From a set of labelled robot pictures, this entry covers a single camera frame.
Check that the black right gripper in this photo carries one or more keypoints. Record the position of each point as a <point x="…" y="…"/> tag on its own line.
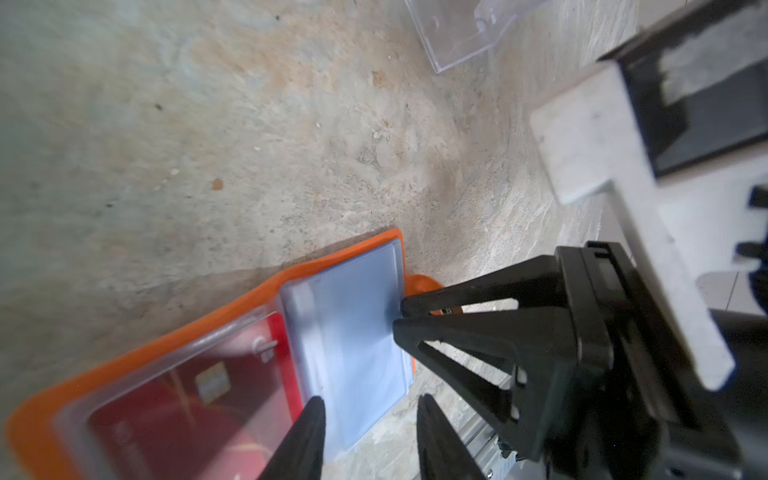
<point x="609" y="392"/>

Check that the orange card holder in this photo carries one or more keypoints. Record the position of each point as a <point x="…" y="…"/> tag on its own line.
<point x="338" y="311"/>

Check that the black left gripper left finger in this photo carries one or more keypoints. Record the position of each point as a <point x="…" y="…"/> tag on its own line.
<point x="301" y="453"/>

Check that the left card stack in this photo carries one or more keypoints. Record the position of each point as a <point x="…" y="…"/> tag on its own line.
<point x="453" y="31"/>

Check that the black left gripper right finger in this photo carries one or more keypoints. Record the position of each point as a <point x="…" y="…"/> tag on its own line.
<point x="442" y="454"/>

